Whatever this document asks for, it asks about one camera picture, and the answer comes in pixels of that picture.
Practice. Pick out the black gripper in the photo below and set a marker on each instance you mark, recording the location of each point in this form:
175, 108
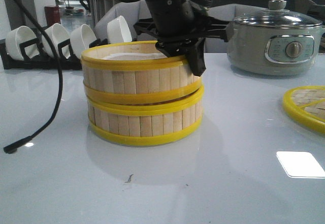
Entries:
191, 42

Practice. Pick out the bamboo steamer tier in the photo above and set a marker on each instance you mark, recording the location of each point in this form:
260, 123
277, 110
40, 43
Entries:
135, 82
147, 125

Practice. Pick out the woven bamboo steamer lid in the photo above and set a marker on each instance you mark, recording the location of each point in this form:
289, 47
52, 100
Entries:
305, 105

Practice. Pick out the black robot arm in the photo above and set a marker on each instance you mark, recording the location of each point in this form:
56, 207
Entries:
181, 27

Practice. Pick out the right grey chair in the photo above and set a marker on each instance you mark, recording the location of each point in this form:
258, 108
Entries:
226, 13

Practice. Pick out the grey chair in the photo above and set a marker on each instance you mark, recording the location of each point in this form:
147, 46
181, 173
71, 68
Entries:
132, 12
226, 13

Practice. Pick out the left grey chair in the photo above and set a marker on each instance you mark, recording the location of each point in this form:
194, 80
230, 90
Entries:
132, 12

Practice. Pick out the green electric cooking pot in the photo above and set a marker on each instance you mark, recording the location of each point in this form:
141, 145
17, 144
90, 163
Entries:
273, 51

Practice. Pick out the glass pot lid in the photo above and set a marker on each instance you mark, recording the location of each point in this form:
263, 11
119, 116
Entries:
278, 17

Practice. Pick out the red bin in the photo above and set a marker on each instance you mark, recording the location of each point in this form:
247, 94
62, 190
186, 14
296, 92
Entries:
52, 15

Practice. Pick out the black dish rack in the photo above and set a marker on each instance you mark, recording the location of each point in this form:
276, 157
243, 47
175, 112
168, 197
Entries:
35, 56

